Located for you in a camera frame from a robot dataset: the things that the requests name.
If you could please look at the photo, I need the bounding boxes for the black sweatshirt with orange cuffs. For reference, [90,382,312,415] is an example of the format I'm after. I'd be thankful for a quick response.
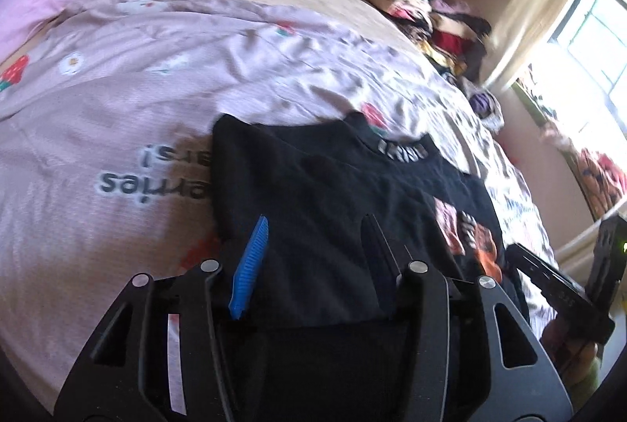
[210,112,526,421]

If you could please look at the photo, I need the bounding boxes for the clothes on window sill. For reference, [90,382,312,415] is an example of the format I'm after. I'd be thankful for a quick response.
[511,76,627,223]

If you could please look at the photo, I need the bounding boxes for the pile of folded clothes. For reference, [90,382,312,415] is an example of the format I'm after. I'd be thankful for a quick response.
[367,0,492,83]

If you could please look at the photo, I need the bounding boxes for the person's right hand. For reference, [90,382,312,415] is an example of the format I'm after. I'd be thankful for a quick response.
[540,318,600,403]

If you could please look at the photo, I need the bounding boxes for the black box device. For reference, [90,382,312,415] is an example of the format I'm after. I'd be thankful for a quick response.
[585,214,626,312]

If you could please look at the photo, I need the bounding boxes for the floral bag with purple cloth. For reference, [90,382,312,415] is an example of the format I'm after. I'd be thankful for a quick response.
[466,85,505,134]

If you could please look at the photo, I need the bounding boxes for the lilac strawberry print duvet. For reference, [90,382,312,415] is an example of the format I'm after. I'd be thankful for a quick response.
[1,0,554,408]

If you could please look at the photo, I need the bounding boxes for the window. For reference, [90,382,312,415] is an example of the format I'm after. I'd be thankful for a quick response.
[529,0,626,164]

